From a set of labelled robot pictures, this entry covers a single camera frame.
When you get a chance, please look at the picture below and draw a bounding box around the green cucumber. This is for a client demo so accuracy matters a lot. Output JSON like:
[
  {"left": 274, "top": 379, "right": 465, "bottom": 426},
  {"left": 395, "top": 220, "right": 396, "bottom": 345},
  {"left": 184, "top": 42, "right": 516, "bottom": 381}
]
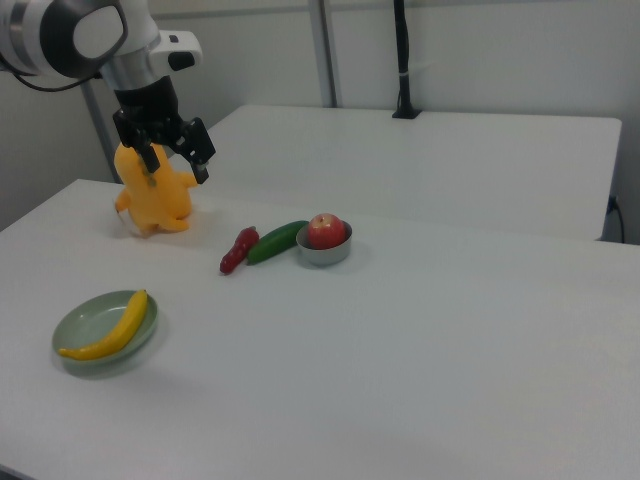
[{"left": 246, "top": 219, "right": 310, "bottom": 265}]

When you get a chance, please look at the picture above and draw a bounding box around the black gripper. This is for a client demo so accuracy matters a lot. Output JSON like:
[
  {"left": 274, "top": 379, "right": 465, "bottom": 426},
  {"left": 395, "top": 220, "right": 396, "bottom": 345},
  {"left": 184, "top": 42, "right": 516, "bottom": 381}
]
[{"left": 111, "top": 77, "right": 218, "bottom": 187}]

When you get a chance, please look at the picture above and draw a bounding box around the orange yellow plush toy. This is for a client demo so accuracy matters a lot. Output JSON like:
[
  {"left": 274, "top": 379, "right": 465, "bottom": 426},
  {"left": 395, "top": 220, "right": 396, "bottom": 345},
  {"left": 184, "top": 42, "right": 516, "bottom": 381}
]
[{"left": 113, "top": 142, "right": 198, "bottom": 239}]

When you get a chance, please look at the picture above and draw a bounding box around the red apple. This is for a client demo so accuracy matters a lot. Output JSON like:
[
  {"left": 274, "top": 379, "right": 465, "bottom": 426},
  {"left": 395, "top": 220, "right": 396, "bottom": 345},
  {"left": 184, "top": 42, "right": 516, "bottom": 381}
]
[{"left": 306, "top": 212, "right": 348, "bottom": 250}]

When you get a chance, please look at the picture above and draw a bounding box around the small metal bowl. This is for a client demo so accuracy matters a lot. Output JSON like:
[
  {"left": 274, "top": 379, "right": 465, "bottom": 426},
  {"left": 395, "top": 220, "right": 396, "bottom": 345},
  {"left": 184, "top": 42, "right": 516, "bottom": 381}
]
[{"left": 295, "top": 221, "right": 354, "bottom": 267}]

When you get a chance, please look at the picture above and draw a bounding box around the white table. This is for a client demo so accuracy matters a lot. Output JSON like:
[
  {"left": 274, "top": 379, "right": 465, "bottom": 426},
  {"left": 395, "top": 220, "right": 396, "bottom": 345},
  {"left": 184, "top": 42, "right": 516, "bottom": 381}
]
[{"left": 203, "top": 104, "right": 624, "bottom": 242}]

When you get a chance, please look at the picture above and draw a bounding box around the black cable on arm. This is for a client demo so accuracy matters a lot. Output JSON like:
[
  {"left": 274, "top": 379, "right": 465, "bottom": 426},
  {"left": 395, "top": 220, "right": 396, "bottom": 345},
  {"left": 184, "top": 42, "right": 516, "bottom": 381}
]
[{"left": 0, "top": 53, "right": 104, "bottom": 94}]

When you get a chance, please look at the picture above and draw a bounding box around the black cable at table edge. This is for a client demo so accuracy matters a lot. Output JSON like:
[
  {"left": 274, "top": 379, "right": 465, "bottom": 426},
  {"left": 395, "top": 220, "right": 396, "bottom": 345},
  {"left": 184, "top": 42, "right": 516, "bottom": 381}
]
[{"left": 606, "top": 194, "right": 626, "bottom": 244}]

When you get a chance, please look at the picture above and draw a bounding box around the grey metal frame post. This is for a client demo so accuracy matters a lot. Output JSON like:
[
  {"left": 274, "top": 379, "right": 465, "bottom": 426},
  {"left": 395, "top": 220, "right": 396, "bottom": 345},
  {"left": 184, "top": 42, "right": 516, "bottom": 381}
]
[
  {"left": 315, "top": 0, "right": 345, "bottom": 109},
  {"left": 81, "top": 79, "right": 120, "bottom": 184}
]

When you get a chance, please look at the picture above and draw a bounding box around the yellow banana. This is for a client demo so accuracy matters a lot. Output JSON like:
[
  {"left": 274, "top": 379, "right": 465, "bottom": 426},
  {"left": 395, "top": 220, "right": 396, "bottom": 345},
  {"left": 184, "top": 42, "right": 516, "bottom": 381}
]
[{"left": 57, "top": 288, "right": 149, "bottom": 361}]

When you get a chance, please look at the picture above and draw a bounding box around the red chili pepper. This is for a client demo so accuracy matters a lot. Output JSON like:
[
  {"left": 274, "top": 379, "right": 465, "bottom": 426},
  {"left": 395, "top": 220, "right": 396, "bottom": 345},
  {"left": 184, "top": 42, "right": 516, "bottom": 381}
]
[{"left": 219, "top": 226, "right": 260, "bottom": 275}]

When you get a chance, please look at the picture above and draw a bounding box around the green plastic plate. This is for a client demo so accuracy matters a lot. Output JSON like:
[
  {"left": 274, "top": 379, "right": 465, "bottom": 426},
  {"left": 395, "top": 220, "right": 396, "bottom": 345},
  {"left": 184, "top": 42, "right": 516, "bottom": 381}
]
[{"left": 51, "top": 290, "right": 159, "bottom": 377}]

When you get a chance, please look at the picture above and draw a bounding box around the black pole with clamp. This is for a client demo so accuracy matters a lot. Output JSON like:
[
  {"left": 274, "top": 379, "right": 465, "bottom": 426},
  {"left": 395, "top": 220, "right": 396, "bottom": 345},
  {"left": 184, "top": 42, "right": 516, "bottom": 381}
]
[{"left": 391, "top": 0, "right": 422, "bottom": 120}]

